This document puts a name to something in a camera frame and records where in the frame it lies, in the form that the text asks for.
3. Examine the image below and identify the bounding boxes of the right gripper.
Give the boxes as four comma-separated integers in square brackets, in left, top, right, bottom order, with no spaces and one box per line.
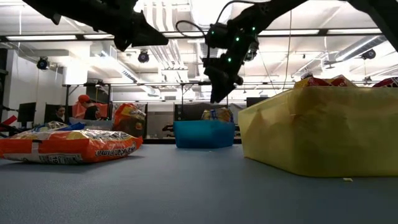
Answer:
[203,20,257,104]

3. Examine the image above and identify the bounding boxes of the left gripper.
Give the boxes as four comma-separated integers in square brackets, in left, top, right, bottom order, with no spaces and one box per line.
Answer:
[90,0,169,52]

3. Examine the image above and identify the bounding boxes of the red beef ramen packet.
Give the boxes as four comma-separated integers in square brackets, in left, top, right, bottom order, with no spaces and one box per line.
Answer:
[294,74,357,89]
[371,77,398,89]

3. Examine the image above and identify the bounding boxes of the black background partition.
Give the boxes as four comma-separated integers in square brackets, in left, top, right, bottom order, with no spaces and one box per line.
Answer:
[174,103,208,121]

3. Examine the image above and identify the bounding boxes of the blue plastic bin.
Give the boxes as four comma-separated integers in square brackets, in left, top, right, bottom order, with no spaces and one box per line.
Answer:
[173,120,236,149]

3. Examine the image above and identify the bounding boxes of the orange background panel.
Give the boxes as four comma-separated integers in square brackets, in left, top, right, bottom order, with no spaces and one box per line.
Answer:
[73,101,109,119]

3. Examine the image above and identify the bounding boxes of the person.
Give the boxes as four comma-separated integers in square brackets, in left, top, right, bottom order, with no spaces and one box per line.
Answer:
[49,105,67,124]
[77,94,101,121]

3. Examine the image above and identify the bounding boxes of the orange snack bag background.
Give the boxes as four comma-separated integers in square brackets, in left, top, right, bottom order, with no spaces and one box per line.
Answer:
[112,103,147,138]

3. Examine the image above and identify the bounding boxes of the gray background desk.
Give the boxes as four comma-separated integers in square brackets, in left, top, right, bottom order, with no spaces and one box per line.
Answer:
[68,117,113,131]

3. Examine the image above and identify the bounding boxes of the yellow plastic bin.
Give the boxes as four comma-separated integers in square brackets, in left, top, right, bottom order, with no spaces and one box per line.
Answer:
[238,86,398,178]

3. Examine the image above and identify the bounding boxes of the black computer monitor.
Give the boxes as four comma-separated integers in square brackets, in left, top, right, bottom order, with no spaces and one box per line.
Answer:
[44,103,74,124]
[17,101,37,128]

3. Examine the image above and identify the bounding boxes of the black hanging camera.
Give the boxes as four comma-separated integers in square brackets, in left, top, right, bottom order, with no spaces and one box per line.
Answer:
[247,42,259,62]

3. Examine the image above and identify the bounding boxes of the black background station frame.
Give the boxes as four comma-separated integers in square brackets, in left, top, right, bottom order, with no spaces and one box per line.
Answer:
[62,80,231,122]

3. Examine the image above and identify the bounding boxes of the black overhead frame bar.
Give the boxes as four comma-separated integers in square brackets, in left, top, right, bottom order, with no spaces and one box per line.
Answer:
[0,29,383,41]

